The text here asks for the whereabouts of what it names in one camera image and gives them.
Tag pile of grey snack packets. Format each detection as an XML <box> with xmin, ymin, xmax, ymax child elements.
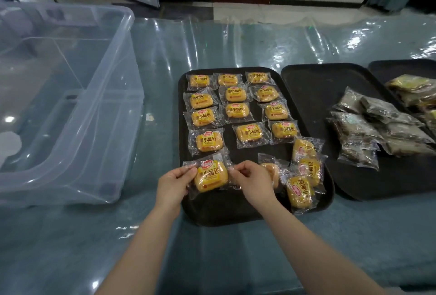
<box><xmin>325</xmin><ymin>86</ymin><xmax>436</xmax><ymax>171</ymax></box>

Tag person's left hand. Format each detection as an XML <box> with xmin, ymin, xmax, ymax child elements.
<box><xmin>155</xmin><ymin>165</ymin><xmax>198</xmax><ymax>217</ymax></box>

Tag person's right forearm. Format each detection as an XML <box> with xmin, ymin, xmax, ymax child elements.
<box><xmin>258</xmin><ymin>198</ymin><xmax>387</xmax><ymax>295</ymax></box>

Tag person's right hand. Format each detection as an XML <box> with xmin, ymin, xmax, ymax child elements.
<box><xmin>228</xmin><ymin>160</ymin><xmax>278</xmax><ymax>209</ymax></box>

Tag pile of olive snack packets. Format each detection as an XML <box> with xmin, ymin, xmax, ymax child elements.
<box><xmin>385</xmin><ymin>74</ymin><xmax>436</xmax><ymax>135</ymax></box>

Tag person's left forearm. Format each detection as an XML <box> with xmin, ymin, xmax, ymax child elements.
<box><xmin>95</xmin><ymin>205</ymin><xmax>181</xmax><ymax>295</ymax></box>

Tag clear plastic storage bin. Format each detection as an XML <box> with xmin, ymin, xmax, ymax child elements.
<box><xmin>0</xmin><ymin>0</ymin><xmax>146</xmax><ymax>208</ymax></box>

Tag clear plastic table cover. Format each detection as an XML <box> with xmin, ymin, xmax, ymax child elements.
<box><xmin>0</xmin><ymin>8</ymin><xmax>436</xmax><ymax>295</ymax></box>

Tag group of yellow bread packs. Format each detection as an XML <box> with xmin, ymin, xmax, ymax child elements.
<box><xmin>183</xmin><ymin>71</ymin><xmax>328</xmax><ymax>216</ymax></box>

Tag black tray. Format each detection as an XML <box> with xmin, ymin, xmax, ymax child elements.
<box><xmin>367</xmin><ymin>58</ymin><xmax>436</xmax><ymax>142</ymax></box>
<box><xmin>178</xmin><ymin>66</ymin><xmax>335</xmax><ymax>227</ymax></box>
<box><xmin>280</xmin><ymin>62</ymin><xmax>436</xmax><ymax>202</ymax></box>

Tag yellow bread packet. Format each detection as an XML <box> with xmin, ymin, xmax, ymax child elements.
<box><xmin>182</xmin><ymin>152</ymin><xmax>236</xmax><ymax>200</ymax></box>

